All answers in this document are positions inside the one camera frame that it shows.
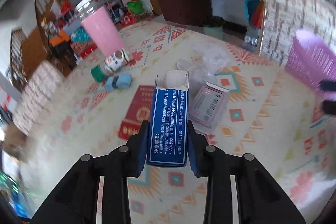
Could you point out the grey pink medicine box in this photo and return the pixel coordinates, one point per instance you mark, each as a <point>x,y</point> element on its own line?
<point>208,107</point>

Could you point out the light blue rolled cloth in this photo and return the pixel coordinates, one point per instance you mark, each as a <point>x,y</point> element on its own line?
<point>122,81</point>

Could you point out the green capped white bottle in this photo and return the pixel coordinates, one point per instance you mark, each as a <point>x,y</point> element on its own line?
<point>111,64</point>

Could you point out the red cigarette carton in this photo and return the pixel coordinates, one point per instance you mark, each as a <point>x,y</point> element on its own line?
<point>139,110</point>

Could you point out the purple perforated trash basket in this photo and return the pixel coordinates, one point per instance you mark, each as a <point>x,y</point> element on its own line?
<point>310,60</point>

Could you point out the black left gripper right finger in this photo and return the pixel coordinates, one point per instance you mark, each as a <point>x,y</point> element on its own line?
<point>260,198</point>

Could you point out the wooden staircase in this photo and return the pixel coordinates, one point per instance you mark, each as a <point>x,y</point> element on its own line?
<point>27,51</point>

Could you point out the blue toothpaste box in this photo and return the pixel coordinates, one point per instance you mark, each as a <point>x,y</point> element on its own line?
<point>167,141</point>

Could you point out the pink water bottle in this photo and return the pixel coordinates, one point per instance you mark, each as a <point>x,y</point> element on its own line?
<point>98,24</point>

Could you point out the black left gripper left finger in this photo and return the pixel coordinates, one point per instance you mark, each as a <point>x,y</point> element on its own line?
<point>94,181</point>

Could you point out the clear plastic bag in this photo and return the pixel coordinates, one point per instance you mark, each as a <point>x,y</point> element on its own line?
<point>212,58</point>

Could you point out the green trash bin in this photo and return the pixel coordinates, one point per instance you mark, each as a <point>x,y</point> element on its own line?
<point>213,27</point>

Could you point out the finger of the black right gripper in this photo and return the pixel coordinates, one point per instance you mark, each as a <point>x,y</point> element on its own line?
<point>329,107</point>
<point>327,86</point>

